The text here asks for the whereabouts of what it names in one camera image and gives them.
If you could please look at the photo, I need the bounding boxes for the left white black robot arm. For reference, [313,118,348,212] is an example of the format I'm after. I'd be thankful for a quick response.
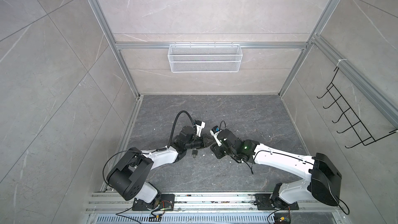
[105,126,215,204]

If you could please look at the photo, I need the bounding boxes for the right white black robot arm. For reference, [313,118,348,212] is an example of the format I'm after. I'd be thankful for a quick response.
[210,126,342,208]

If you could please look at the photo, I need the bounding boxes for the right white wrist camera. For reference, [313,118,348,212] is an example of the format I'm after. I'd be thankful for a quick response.
[210,125,222,147]

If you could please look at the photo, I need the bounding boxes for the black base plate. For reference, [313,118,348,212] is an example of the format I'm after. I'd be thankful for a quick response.
[132,194,175,211]
[254,194,299,211]

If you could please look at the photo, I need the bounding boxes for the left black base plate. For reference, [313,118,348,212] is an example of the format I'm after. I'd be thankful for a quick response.
[132,194,175,211]

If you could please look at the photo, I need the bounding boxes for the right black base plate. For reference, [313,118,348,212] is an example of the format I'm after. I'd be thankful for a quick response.
[254,194,299,211]

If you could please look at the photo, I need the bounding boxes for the black wire hook rack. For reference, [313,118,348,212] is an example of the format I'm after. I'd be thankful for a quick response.
[317,66,398,149]

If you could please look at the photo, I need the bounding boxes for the black padlock left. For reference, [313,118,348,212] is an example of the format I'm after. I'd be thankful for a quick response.
[192,149,199,158]

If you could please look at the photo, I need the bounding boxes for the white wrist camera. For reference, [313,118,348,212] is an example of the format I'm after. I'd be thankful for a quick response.
[194,120,205,137]
[210,125,222,147]

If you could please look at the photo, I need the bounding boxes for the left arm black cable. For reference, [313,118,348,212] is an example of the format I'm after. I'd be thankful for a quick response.
[166,110,196,149]

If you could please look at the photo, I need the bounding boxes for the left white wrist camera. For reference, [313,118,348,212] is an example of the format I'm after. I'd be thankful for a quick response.
[194,120,205,137]

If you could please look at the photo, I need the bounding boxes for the aluminium front rail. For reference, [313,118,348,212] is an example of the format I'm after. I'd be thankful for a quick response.
[85,191,346,215]

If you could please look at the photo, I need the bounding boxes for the white wire mesh basket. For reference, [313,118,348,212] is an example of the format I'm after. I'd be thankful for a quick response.
[167,44,243,73]

